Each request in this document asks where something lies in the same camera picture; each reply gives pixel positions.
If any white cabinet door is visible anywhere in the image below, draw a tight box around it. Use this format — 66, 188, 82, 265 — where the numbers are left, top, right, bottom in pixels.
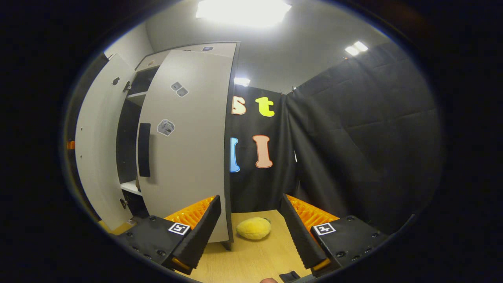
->
136, 50, 234, 243
75, 54, 136, 231

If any white shoe cabinet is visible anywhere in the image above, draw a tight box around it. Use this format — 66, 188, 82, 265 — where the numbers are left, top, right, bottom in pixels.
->
116, 41, 241, 251

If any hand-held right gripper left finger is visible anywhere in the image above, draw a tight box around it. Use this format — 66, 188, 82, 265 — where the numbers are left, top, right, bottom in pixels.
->
118, 195, 222, 276

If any black door handle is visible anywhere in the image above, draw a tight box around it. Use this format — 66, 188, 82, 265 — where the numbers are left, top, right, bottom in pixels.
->
138, 123, 151, 178

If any black backdrop cloth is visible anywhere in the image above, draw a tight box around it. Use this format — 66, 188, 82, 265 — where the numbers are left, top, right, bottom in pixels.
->
63, 41, 444, 236

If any black table clip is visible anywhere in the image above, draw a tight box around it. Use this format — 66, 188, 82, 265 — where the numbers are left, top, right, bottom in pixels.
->
279, 270, 301, 283

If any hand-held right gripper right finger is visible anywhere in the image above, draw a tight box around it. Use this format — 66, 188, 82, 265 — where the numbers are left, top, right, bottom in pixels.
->
280, 193, 391, 277

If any yellow plush toy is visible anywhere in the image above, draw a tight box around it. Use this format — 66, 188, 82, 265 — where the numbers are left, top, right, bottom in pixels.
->
236, 217, 272, 241

